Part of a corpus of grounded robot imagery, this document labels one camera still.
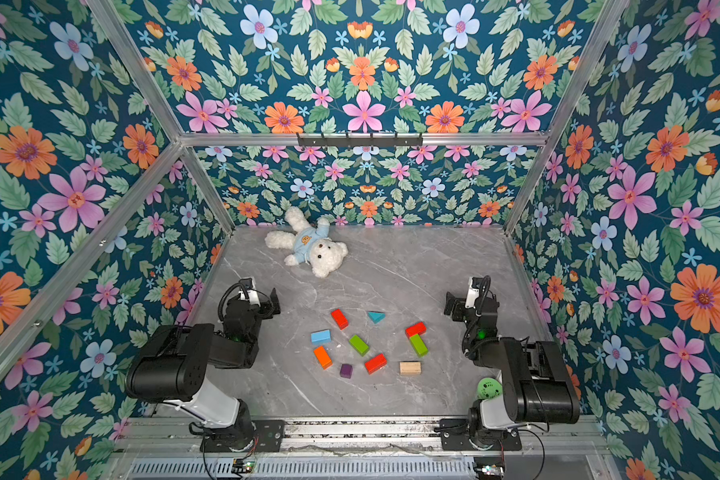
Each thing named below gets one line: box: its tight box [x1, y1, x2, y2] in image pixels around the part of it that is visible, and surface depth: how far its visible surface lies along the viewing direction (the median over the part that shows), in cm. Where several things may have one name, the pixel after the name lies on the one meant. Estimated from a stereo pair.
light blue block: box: [311, 329, 332, 345], surface depth 91 cm
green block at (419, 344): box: [409, 334, 428, 356], surface depth 90 cm
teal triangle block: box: [368, 311, 387, 324], surface depth 95 cm
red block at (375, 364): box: [364, 353, 387, 375], surface depth 86 cm
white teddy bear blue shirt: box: [264, 206, 349, 278], surface depth 107 cm
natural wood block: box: [399, 361, 422, 375], surface depth 84 cm
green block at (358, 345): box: [348, 334, 371, 357], surface depth 90 cm
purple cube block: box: [340, 364, 353, 379], surface depth 85 cm
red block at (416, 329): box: [405, 322, 427, 339], surface depth 94 cm
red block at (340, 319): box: [331, 308, 349, 330], surface depth 97 cm
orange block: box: [313, 345, 333, 370], surface depth 88 cm
